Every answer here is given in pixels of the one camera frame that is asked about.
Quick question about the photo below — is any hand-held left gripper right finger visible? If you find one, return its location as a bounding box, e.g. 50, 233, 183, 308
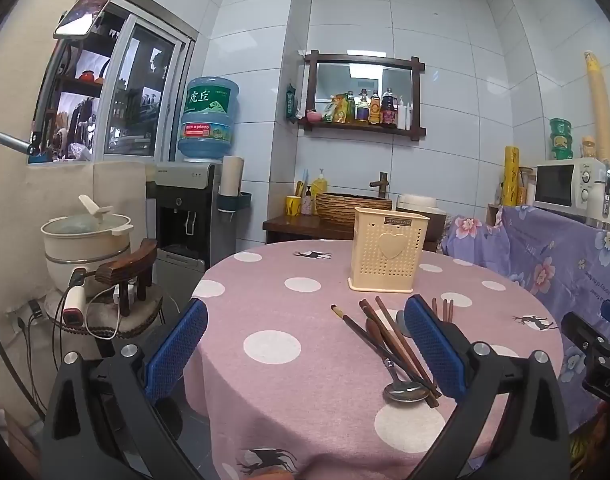
402, 295, 571, 480

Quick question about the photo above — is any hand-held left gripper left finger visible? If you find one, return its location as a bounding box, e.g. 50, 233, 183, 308
42, 297, 211, 480

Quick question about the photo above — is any metal spoon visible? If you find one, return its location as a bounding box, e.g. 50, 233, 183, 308
375, 345, 427, 404

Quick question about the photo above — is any wooden spoon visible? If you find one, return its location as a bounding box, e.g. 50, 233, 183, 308
365, 316, 401, 376

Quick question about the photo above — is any dark chopstick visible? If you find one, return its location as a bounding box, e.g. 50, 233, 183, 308
341, 314, 438, 400
331, 304, 442, 400

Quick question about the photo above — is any cream perforated utensil holder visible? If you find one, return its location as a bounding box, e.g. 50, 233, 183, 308
347, 206, 431, 292

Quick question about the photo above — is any wooden chair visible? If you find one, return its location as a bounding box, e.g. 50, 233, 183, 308
45, 280, 165, 356

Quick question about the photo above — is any purple floral cloth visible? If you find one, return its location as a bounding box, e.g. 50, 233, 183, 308
440, 204, 610, 431

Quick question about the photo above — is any dark wooden stool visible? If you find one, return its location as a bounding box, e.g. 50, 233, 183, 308
95, 239, 159, 317

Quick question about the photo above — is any pink polka dot tablecloth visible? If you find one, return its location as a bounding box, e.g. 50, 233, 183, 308
182, 239, 566, 480

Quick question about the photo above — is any black water dispenser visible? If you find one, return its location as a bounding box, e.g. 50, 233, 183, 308
145, 160, 223, 273

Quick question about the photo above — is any white microwave oven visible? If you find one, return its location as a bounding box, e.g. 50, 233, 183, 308
532, 156, 610, 233

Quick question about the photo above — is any cream cooking pot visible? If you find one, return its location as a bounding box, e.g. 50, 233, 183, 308
40, 194, 134, 293

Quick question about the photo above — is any glass jar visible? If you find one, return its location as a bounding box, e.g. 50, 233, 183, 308
516, 166, 536, 206

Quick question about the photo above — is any brown white rice cooker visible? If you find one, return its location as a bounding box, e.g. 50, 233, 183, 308
395, 193, 448, 243

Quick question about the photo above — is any woven basket basin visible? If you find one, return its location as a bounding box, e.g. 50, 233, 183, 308
315, 191, 393, 228

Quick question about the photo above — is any dark wooden side table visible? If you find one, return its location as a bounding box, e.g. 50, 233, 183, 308
262, 214, 438, 253

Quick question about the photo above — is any bamboo faucet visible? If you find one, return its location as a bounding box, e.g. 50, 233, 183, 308
369, 171, 390, 201

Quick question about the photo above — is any short yellow roll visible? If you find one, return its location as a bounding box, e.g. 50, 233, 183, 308
502, 146, 521, 207

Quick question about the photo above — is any tall yellow roll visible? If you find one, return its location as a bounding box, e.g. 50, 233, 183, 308
584, 51, 610, 166

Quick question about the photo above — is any blue water jug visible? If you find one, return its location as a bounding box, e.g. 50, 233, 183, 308
177, 76, 241, 163

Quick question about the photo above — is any dark sauce bottle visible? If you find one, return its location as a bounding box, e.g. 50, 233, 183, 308
381, 88, 398, 128

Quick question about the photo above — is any sliding window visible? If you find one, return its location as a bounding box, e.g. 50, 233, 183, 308
27, 0, 198, 166

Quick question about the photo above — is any yellow green pouch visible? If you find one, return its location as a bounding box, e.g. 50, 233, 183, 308
324, 93, 350, 124

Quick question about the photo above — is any wooden framed mirror shelf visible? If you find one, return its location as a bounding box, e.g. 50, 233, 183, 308
298, 50, 427, 138

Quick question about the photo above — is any smartphone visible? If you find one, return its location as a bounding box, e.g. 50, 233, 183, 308
53, 0, 112, 38

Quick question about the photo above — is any silver mount pole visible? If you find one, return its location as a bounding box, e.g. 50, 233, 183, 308
0, 126, 38, 156

